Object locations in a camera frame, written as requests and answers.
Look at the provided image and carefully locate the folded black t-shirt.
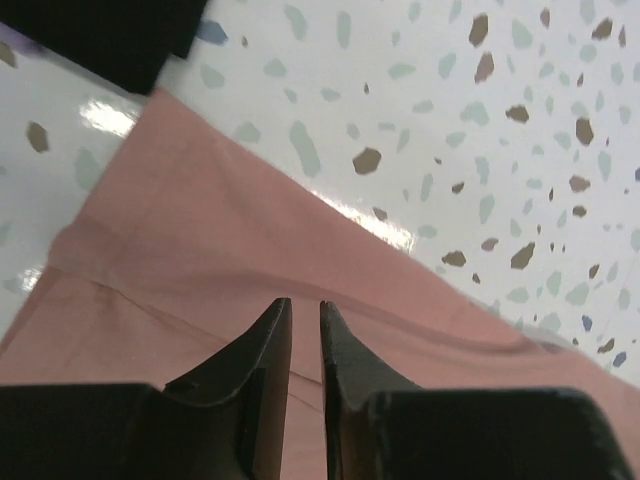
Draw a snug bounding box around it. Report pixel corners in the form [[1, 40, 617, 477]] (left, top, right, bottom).
[[1, 0, 207, 95]]

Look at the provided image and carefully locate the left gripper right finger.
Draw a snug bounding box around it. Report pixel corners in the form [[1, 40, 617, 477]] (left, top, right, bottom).
[[319, 302, 634, 479]]

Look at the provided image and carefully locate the pink printed t-shirt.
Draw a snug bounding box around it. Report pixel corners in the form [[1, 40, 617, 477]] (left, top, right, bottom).
[[1, 91, 639, 479]]

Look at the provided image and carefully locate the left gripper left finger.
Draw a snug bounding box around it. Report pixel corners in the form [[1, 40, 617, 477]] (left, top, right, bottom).
[[1, 298, 292, 479]]

